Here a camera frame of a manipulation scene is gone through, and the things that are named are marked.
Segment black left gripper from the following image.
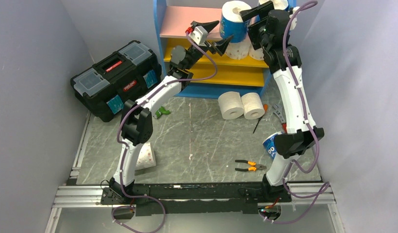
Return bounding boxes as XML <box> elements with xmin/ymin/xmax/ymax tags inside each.
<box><xmin>185</xmin><ymin>22</ymin><xmax>233</xmax><ymax>70</ymax></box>

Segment white dotted roll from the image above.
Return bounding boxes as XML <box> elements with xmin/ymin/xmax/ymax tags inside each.
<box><xmin>225</xmin><ymin>41</ymin><xmax>250</xmax><ymax>60</ymax></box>

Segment blue cartoon roll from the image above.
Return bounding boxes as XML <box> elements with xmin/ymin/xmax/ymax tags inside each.
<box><xmin>258</xmin><ymin>0</ymin><xmax>289</xmax><ymax>11</ymax></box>

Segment plain white roll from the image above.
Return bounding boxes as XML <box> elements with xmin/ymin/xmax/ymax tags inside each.
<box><xmin>241</xmin><ymin>92</ymin><xmax>265</xmax><ymax>120</ymax></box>
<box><xmin>218</xmin><ymin>91</ymin><xmax>244</xmax><ymax>120</ymax></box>

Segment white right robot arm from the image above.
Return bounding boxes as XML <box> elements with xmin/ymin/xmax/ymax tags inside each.
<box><xmin>239</xmin><ymin>0</ymin><xmax>324</xmax><ymax>201</ymax></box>

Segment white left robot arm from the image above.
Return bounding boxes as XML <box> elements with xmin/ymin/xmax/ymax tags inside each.
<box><xmin>109</xmin><ymin>20</ymin><xmax>233</xmax><ymax>204</ymax></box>

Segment blue shelf unit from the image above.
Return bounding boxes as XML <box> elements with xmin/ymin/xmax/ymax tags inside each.
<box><xmin>153</xmin><ymin>0</ymin><xmax>271</xmax><ymax>99</ymax></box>

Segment green pipe valve fitting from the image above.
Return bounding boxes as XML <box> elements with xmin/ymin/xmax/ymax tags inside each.
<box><xmin>154</xmin><ymin>106</ymin><xmax>171</xmax><ymax>119</ymax></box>

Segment black toolbox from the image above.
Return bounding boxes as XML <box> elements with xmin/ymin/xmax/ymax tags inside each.
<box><xmin>70</xmin><ymin>40</ymin><xmax>162</xmax><ymax>122</ymax></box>

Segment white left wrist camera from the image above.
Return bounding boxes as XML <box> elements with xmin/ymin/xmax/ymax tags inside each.
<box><xmin>186</xmin><ymin>26</ymin><xmax>209</xmax><ymax>46</ymax></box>

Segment orange handled screwdriver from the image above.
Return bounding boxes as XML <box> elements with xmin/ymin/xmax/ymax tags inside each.
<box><xmin>252</xmin><ymin>104</ymin><xmax>268</xmax><ymax>133</ymax></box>

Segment red handled adjustable wrench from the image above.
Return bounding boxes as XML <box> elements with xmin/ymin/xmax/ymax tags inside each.
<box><xmin>273</xmin><ymin>104</ymin><xmax>287</xmax><ymax>133</ymax></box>

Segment orange handled pliers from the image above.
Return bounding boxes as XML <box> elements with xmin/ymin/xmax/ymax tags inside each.
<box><xmin>235</xmin><ymin>159</ymin><xmax>267</xmax><ymax>172</ymax></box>

